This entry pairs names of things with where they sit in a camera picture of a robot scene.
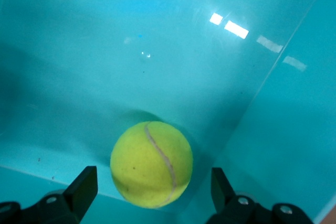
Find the yellow tennis ball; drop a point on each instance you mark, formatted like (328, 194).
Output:
(149, 163)

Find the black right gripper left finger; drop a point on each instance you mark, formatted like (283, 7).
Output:
(82, 192)

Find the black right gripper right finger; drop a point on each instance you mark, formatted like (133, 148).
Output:
(221, 192)

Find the blue plastic bin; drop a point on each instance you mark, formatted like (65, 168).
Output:
(105, 51)

